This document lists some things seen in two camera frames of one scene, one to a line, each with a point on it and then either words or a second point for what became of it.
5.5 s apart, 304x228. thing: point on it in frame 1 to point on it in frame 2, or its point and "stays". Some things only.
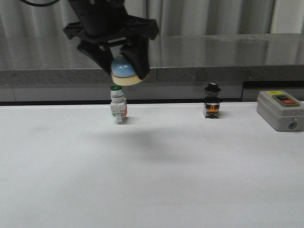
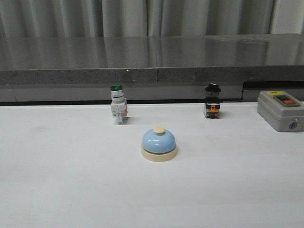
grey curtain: [21, 19] stays
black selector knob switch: [212, 100] stays
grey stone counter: [52, 68] stays
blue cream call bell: [123, 72] to [159, 145]
